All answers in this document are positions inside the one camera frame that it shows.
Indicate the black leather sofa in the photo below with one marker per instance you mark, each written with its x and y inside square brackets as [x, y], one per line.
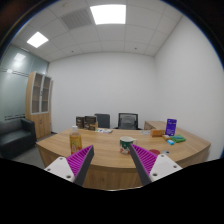
[16, 136]

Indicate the colourful printed booklet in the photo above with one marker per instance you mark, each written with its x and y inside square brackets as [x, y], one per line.
[104, 130]

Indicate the wooden side desk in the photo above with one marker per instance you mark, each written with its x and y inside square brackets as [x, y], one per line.
[155, 125]

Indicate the black mesh office chair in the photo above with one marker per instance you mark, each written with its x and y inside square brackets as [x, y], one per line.
[128, 121]

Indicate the small white card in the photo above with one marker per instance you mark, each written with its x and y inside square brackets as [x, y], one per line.
[166, 152]

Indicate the flat round red coaster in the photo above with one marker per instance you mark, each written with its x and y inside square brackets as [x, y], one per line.
[155, 151]

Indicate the dark grey office chair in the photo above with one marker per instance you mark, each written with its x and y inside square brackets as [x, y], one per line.
[103, 120]

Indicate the upright purple box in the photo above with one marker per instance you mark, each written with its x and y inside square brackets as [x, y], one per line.
[171, 127]

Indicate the green and white mug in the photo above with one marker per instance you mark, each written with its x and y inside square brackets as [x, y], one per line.
[126, 145]

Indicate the orange-labelled drink bottle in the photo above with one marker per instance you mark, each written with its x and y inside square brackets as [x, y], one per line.
[75, 141]

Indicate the small dark brown box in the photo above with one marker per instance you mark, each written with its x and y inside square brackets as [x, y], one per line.
[79, 122]

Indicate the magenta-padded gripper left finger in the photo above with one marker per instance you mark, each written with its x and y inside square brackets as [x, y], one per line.
[78, 160]

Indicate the large square ceiling light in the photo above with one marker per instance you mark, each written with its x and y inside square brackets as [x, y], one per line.
[108, 14]

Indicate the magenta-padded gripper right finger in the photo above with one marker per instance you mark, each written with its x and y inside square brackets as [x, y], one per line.
[146, 160]

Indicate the green folded cloth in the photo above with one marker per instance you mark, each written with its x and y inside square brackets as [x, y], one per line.
[178, 138]

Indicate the small wooden box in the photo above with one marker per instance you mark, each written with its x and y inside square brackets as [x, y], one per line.
[157, 133]

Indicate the large dark brown box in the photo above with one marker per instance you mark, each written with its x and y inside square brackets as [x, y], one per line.
[90, 123]

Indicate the small square ceiling light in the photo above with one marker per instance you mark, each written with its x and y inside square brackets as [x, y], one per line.
[37, 39]

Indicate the ceiling air vent grille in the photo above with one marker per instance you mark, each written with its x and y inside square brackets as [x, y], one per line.
[76, 18]

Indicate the small blue packet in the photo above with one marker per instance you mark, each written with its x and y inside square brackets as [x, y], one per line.
[170, 142]

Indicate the wooden glass-door shelf cabinet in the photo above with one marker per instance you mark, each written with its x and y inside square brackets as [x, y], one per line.
[38, 106]

